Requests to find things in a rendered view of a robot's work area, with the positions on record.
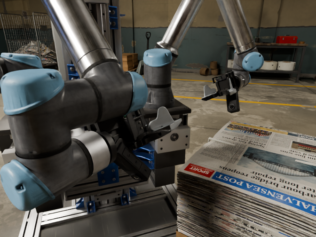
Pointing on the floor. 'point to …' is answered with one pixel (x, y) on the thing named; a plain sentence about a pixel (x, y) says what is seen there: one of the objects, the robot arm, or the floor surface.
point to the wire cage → (42, 52)
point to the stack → (249, 185)
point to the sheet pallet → (130, 62)
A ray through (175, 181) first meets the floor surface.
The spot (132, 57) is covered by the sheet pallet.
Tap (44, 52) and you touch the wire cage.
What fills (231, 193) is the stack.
